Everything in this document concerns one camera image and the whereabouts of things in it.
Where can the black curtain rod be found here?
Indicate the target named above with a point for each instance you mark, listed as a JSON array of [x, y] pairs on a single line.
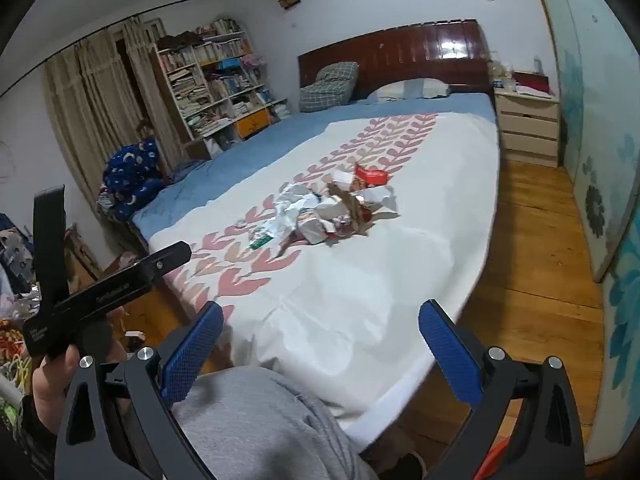
[[100, 32]]

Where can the cream nightstand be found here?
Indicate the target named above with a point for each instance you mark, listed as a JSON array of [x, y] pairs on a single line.
[[527, 127]]

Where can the red book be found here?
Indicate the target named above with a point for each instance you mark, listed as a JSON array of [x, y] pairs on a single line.
[[532, 82]]

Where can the white packet with black print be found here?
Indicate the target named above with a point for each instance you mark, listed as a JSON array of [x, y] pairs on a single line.
[[317, 227]]

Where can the plaid pillow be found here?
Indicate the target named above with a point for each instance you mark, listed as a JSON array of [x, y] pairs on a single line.
[[330, 85]]

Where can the crumpled white paper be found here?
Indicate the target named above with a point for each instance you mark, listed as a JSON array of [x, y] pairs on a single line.
[[382, 200]]

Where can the orange plastic object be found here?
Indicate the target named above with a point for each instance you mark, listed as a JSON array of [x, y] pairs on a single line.
[[492, 465]]

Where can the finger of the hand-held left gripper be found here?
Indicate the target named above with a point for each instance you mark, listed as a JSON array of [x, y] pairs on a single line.
[[50, 250], [135, 277]]

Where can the pale flat pillow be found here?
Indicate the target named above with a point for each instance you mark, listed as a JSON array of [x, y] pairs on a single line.
[[407, 89]]

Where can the person's grey pants leg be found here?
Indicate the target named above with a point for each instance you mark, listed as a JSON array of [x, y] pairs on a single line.
[[270, 430]]

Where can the beige curtain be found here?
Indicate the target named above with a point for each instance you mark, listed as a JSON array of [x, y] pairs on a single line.
[[95, 110]]

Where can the dark wooden bed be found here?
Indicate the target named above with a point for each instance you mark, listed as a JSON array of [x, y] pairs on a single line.
[[400, 55]]

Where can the green white wrapper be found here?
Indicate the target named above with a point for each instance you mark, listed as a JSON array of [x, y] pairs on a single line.
[[261, 239]]

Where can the person's left hand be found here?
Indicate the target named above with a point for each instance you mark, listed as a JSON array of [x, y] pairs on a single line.
[[52, 377]]

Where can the brown cardboard piece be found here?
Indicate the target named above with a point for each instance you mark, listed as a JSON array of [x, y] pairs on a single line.
[[356, 212]]

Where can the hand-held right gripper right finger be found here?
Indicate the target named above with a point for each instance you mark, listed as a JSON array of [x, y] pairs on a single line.
[[450, 355]]

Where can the white leaf print blanket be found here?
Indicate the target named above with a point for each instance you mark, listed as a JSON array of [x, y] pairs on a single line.
[[350, 300]]

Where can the floral wardrobe doors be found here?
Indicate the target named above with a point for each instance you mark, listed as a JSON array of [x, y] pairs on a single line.
[[595, 160]]

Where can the colourful clutter pile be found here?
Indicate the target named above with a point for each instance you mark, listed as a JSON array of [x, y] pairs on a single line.
[[17, 280]]

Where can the white bookshelf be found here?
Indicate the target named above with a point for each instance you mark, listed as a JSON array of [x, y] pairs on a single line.
[[176, 110]]

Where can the blue moon print cloth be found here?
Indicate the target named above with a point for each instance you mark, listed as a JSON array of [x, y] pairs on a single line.
[[132, 175]]

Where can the person's black shoe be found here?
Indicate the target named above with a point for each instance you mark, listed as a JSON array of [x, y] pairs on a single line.
[[410, 465]]

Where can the orange storage box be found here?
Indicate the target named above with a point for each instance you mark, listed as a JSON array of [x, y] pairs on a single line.
[[252, 124]]

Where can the stacks of books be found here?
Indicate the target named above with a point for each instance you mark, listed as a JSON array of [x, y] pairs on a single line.
[[220, 67]]

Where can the blue bed sheet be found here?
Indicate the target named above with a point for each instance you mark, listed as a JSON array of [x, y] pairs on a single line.
[[260, 160]]

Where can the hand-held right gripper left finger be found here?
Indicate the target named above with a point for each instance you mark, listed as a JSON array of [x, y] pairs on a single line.
[[196, 350]]

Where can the person's left forearm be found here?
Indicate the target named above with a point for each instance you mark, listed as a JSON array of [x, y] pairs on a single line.
[[35, 430]]

